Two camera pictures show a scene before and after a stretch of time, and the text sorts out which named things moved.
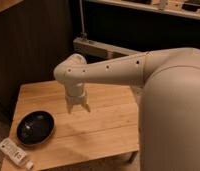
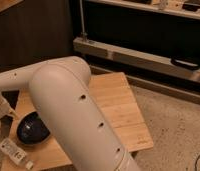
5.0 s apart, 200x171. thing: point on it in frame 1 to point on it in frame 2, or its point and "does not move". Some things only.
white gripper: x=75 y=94 to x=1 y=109
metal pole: x=83 y=34 does not move
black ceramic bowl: x=35 y=128 does not move
